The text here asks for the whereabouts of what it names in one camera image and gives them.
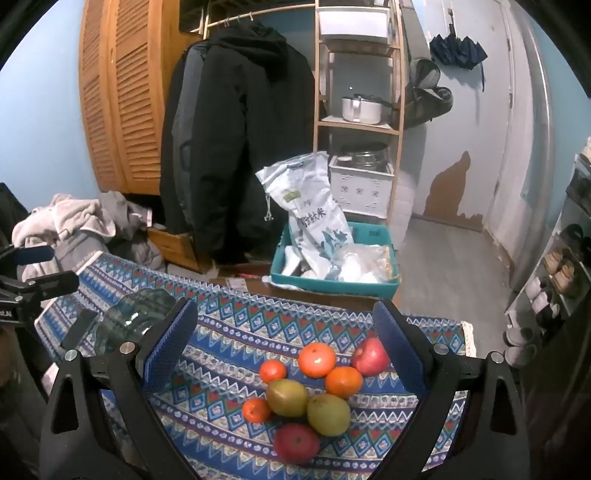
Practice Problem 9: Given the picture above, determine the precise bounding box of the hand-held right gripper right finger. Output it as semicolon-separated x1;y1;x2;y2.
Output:
372;299;532;480

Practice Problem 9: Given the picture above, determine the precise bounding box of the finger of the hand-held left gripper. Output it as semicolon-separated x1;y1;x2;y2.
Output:
0;244;56;269
0;271;80;302

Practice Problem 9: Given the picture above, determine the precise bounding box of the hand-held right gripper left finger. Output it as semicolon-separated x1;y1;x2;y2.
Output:
39;298;199;480

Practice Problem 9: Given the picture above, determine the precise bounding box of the green pear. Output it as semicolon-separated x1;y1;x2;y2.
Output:
307;394;352;437

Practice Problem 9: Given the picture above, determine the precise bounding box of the large green mango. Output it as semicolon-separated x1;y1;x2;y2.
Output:
266;379;309;417

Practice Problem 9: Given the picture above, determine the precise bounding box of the red apple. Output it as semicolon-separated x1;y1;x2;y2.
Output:
352;338;391;376
274;423;321;465

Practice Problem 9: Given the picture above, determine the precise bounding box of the clear glass bowl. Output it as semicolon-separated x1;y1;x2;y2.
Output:
95;288;178;356

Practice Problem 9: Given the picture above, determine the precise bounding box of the pile of clothes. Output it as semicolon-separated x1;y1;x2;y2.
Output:
11;191;168;274

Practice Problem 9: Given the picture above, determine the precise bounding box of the medium orange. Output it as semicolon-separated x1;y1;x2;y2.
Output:
325;366;364;398

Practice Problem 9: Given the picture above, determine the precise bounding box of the patterned blue tablecloth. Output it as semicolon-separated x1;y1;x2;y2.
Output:
34;251;476;480

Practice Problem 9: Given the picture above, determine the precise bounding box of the large orange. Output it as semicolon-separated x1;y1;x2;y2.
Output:
298;342;337;379

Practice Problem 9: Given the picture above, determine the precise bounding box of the flat cardboard sheet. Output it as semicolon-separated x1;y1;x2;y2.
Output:
208;274;399;311

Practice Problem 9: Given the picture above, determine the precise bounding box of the clear plastic bag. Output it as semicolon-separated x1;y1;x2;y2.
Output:
336;244;399;283

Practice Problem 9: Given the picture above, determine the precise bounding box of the wooden drawer box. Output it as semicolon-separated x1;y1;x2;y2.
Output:
147;227;200;272

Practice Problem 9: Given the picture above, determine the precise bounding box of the teal plastic basket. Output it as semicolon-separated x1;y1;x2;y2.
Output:
270;222;400;299

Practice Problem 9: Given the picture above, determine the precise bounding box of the small orange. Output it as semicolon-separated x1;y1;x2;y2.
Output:
242;398;272;424
259;359;288;384

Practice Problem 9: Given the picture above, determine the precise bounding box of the white lattice basket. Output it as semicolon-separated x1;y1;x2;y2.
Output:
328;155;396;219

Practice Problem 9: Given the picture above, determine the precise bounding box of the white rice bag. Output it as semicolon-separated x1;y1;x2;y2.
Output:
256;152;355;278

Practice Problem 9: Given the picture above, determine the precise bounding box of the group of shoes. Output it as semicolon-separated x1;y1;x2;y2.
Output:
503;152;591;365

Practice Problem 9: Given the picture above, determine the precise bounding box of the wooden louvered wardrobe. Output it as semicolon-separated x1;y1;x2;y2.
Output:
78;0;218;195

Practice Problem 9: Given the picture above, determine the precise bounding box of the steel steamer pot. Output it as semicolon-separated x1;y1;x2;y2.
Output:
339;142;389;169

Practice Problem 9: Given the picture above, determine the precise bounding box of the black hooded coat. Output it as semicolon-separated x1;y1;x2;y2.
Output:
159;21;317;265

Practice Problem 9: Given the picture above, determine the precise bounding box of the white shoe rack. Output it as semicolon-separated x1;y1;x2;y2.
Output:
505;137;591;366

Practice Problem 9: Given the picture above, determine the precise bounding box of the wooden shelf unit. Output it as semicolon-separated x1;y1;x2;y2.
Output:
314;0;408;223

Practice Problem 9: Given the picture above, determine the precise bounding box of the grey backpack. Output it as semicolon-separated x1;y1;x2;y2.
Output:
405;58;454;126

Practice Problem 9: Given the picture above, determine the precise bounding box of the white door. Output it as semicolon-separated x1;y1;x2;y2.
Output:
480;0;557;261

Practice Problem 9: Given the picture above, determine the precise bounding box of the dark blue umbrella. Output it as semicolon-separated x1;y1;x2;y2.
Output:
429;18;488;89

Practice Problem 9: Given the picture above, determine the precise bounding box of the white storage bin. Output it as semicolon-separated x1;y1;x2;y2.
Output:
318;7;391;45

